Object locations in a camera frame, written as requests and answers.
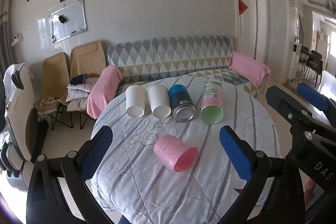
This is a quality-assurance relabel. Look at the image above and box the white paper cup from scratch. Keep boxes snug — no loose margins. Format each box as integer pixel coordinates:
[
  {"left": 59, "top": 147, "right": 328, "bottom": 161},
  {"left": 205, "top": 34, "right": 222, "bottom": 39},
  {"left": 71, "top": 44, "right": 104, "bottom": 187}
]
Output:
[
  {"left": 147, "top": 85, "right": 172, "bottom": 119},
  {"left": 125, "top": 85, "right": 147, "bottom": 118}
]

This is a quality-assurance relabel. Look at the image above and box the diamond patterned sofa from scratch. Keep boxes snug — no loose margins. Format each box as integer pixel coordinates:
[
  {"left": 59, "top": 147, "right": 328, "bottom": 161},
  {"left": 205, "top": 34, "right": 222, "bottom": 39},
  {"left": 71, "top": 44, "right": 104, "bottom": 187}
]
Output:
[{"left": 107, "top": 34, "right": 263, "bottom": 98}]

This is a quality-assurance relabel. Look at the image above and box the dark dining chair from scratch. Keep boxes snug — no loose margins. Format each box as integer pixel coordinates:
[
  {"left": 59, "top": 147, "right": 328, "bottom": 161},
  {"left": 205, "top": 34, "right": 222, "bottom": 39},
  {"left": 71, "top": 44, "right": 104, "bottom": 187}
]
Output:
[
  {"left": 307, "top": 50, "right": 324, "bottom": 83},
  {"left": 299, "top": 46, "right": 311, "bottom": 75}
]

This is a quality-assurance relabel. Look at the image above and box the wall whiteboard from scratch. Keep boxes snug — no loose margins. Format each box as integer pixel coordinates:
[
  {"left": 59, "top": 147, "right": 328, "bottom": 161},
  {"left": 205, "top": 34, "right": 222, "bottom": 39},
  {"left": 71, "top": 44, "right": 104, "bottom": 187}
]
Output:
[{"left": 49, "top": 0, "right": 87, "bottom": 43}]

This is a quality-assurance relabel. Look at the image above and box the white grey massage chair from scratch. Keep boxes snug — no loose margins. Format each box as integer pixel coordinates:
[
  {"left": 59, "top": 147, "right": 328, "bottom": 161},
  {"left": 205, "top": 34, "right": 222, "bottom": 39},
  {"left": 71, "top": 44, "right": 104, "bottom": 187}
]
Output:
[{"left": 0, "top": 63, "right": 49, "bottom": 191}]

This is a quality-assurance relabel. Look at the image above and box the pink towel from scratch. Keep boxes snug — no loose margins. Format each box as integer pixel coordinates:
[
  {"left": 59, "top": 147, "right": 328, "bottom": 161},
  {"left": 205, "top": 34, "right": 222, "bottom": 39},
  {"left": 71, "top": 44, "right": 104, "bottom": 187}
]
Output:
[
  {"left": 87, "top": 66, "right": 124, "bottom": 119},
  {"left": 227, "top": 51, "right": 271, "bottom": 89}
]

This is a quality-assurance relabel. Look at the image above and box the green and pink can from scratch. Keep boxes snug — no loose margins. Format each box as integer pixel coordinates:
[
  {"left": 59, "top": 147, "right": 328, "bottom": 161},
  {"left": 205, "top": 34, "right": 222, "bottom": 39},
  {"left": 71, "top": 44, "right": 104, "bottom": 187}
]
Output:
[{"left": 200, "top": 81, "right": 225, "bottom": 125}]

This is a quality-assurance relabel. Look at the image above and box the grey curtain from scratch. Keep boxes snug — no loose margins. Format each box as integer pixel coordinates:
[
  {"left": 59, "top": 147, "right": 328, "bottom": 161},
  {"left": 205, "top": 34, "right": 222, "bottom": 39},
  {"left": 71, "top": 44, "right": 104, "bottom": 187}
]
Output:
[{"left": 0, "top": 0, "right": 17, "bottom": 75}]

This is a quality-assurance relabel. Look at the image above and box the pink cup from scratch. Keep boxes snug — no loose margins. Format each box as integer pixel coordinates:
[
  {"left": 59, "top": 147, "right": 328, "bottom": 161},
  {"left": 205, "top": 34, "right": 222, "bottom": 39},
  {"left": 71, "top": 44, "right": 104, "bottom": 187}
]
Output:
[{"left": 154, "top": 134, "right": 198, "bottom": 172}]

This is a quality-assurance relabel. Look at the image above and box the round table with striped cloth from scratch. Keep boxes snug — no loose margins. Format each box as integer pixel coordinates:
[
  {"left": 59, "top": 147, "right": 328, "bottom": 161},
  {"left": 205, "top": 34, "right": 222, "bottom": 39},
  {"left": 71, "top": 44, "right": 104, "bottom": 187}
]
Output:
[{"left": 91, "top": 74, "right": 281, "bottom": 219}]

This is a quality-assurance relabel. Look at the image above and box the blue metal can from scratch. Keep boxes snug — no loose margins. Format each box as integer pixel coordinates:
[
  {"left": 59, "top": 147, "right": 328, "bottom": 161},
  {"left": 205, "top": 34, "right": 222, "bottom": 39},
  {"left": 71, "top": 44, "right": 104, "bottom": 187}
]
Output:
[{"left": 168, "top": 84, "right": 196, "bottom": 123}]

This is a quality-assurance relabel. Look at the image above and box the white door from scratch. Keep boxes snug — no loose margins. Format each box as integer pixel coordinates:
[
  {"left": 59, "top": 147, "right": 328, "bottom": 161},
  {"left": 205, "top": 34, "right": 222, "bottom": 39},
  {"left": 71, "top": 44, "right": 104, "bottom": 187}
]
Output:
[{"left": 238, "top": 0, "right": 258, "bottom": 59}]

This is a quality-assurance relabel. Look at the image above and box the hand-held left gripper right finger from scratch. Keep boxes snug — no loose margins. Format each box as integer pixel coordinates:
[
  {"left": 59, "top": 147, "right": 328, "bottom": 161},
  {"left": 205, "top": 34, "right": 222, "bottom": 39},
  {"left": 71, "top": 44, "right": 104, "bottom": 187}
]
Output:
[{"left": 219, "top": 125, "right": 306, "bottom": 224}]

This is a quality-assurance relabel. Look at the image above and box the stack of pale pillows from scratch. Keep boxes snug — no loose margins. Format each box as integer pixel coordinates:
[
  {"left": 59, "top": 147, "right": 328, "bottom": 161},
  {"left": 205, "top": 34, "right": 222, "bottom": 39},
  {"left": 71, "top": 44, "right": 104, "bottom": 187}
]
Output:
[{"left": 66, "top": 76, "right": 100, "bottom": 111}]

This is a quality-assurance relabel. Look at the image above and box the woven beige bag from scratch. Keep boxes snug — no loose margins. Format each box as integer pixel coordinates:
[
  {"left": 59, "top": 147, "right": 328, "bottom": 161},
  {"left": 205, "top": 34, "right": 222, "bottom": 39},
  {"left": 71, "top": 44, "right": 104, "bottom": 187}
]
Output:
[{"left": 34, "top": 96, "right": 60, "bottom": 116}]

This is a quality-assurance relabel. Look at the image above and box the tan folding chair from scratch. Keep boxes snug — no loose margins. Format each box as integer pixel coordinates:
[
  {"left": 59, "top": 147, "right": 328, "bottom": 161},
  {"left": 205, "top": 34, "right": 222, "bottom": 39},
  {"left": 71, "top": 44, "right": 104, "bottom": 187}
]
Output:
[
  {"left": 34, "top": 52, "right": 71, "bottom": 130},
  {"left": 67, "top": 40, "right": 107, "bottom": 130}
]

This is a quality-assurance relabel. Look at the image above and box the dark blue cushion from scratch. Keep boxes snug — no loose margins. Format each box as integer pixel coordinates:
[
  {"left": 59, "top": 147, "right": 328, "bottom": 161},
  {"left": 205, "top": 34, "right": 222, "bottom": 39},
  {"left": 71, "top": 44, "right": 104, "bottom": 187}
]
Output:
[{"left": 70, "top": 73, "right": 89, "bottom": 85}]

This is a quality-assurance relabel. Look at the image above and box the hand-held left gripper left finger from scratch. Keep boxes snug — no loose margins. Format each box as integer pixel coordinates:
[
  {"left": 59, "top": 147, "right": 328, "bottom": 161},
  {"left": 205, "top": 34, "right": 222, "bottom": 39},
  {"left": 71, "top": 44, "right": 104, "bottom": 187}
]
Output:
[{"left": 26, "top": 125, "right": 114, "bottom": 224}]

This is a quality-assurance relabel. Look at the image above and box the chandelier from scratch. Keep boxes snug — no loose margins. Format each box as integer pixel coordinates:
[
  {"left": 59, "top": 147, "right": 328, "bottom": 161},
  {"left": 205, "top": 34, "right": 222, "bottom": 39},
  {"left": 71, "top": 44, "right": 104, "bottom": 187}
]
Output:
[{"left": 325, "top": 0, "right": 336, "bottom": 16}]

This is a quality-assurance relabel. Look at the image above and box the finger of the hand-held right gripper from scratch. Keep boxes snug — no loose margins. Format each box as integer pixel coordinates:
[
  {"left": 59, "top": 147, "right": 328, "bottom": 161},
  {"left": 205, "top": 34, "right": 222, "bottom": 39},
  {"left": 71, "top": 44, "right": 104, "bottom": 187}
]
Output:
[
  {"left": 297, "top": 82, "right": 336, "bottom": 125},
  {"left": 266, "top": 86, "right": 313, "bottom": 125}
]

